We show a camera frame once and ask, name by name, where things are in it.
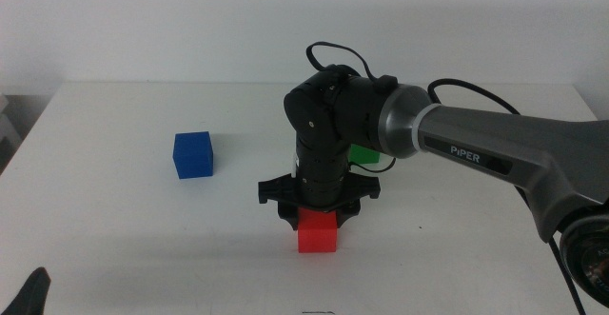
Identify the red cube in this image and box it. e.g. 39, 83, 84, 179
297, 207, 339, 254

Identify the green cube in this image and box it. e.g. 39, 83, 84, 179
348, 144, 382, 166

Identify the blue cube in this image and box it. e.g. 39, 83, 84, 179
171, 130, 215, 181

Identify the thin right gripper wire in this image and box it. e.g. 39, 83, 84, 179
348, 156, 397, 174

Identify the white right arm cable tie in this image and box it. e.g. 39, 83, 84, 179
410, 102, 442, 154

